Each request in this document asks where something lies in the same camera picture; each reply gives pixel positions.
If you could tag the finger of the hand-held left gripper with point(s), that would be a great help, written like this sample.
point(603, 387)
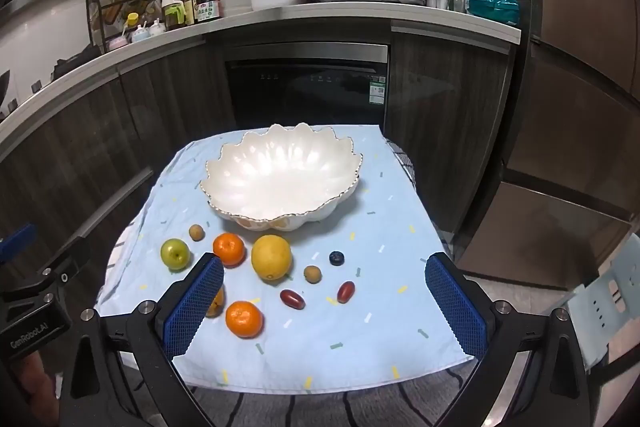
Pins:
point(65, 267)
point(17, 243)

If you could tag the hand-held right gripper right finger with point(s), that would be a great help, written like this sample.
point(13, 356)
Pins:
point(457, 307)

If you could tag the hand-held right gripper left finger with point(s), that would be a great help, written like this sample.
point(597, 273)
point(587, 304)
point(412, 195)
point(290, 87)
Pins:
point(195, 302)

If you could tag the spotted yellow-brown fruit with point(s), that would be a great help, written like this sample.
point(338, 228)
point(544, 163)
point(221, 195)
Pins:
point(218, 303)

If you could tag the orange mandarin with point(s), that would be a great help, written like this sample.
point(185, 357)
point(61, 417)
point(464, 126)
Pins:
point(229, 249)
point(243, 319)

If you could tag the green apple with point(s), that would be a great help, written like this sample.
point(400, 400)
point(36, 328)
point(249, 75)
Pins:
point(174, 253)

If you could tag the brown longan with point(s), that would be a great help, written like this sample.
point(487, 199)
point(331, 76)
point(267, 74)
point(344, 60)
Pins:
point(196, 232)
point(312, 273)

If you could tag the yellow lemon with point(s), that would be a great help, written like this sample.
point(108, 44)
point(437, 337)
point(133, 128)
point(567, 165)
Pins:
point(271, 257)

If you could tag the red jujube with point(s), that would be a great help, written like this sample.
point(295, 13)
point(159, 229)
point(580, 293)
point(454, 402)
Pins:
point(292, 298)
point(346, 292)

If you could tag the dark blueberry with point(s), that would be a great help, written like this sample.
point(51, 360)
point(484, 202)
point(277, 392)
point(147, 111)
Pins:
point(337, 258)

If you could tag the white scalloped bowl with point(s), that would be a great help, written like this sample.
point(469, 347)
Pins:
point(280, 177)

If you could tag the person's left hand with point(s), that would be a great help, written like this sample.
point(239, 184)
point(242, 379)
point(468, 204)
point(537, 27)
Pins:
point(32, 377)

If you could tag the light blue confetti tablecloth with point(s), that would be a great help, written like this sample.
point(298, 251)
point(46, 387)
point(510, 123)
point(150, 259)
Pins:
point(375, 257)

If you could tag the light blue plastic chair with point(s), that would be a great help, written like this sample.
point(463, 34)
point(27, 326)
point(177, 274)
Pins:
point(597, 302)

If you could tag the black gas stove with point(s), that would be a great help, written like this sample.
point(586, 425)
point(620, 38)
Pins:
point(75, 64)

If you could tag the kitchen counter with dark cabinets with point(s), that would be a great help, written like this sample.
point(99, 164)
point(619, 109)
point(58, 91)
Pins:
point(440, 107)

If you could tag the pink condiment jar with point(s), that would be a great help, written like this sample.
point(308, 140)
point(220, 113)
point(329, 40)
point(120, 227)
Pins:
point(116, 42)

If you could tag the dark refrigerator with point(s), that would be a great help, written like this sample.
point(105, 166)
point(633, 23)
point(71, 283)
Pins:
point(575, 107)

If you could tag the black built-in dishwasher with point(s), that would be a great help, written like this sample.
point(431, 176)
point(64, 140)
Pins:
point(300, 92)

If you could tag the blue condiment jar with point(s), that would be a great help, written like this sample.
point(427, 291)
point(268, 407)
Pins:
point(140, 34)

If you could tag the yellow-capped bottle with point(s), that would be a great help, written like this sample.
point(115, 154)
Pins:
point(131, 21)

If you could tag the white condiment jar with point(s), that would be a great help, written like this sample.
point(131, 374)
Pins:
point(156, 28)

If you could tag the green-capped bottle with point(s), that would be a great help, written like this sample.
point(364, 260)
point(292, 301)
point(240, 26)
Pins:
point(172, 14)

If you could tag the teal bag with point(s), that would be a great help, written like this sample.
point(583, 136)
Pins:
point(492, 4)

